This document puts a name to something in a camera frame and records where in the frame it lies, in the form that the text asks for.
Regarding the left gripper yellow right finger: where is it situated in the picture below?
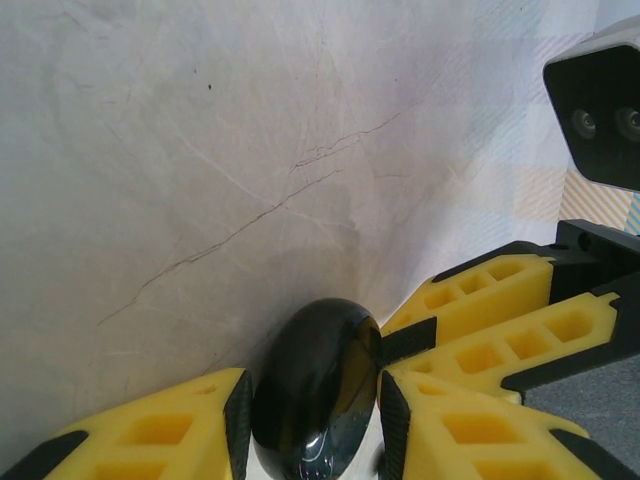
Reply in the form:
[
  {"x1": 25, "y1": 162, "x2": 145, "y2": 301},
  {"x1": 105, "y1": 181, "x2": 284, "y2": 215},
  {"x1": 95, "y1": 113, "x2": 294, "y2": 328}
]
[{"x1": 377, "y1": 369, "x2": 621, "y2": 480}]

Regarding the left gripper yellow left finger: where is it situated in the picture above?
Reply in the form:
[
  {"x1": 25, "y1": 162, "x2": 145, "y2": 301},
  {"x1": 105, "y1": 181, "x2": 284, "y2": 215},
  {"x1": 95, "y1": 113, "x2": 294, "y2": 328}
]
[{"x1": 0, "y1": 367, "x2": 255, "y2": 480}]

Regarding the black earbud charging case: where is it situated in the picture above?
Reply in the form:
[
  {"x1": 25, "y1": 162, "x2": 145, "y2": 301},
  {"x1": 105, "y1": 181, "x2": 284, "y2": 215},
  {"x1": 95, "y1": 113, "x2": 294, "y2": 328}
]
[{"x1": 251, "y1": 297, "x2": 385, "y2": 480}]

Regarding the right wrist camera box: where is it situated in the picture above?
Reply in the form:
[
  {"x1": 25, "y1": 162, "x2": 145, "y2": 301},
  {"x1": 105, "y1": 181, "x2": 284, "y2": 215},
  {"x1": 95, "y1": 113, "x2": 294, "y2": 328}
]
[{"x1": 543, "y1": 13, "x2": 640, "y2": 192}]

